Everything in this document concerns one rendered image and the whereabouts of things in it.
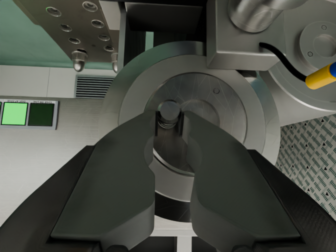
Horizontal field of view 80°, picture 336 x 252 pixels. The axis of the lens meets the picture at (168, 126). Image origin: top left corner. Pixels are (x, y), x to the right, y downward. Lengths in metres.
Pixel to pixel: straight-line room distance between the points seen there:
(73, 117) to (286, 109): 0.45
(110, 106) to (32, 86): 3.29
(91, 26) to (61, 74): 2.88
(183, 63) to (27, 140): 0.47
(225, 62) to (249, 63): 0.02
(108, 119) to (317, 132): 0.26
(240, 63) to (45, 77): 3.30
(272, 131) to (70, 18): 0.39
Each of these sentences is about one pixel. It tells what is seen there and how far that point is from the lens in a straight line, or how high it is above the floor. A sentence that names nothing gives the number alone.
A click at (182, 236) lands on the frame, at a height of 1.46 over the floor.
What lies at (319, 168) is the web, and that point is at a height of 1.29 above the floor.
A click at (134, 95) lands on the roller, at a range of 0.16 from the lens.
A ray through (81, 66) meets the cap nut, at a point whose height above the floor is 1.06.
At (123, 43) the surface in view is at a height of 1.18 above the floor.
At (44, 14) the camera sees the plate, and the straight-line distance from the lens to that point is 0.47.
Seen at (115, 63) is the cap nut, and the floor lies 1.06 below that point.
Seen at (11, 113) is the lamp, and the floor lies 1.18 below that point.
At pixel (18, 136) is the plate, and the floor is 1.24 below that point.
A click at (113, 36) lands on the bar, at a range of 0.44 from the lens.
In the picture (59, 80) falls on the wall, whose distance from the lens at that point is 3.31.
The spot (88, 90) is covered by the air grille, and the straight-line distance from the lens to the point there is 3.10.
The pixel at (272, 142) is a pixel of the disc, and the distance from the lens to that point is 0.18.
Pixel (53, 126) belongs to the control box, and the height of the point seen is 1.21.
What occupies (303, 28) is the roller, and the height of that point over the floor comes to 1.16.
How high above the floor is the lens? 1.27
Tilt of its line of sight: 8 degrees down
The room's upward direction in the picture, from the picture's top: 179 degrees counter-clockwise
